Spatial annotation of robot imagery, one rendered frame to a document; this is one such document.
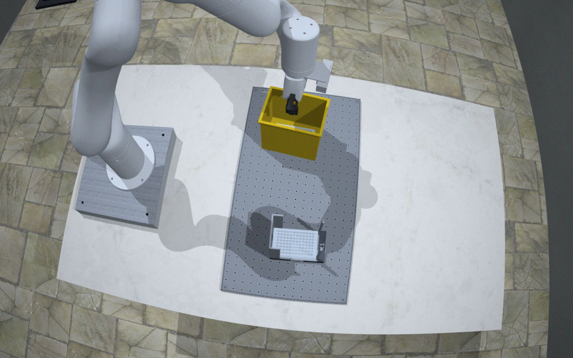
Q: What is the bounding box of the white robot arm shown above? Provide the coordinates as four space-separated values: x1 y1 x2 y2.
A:
71 0 333 190

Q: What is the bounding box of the yellow open-top bin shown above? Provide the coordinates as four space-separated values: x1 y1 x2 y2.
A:
258 86 330 161

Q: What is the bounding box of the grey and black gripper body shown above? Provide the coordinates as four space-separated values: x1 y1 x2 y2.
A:
283 74 307 102

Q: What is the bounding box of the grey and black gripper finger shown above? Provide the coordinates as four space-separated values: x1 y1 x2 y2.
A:
286 93 298 115

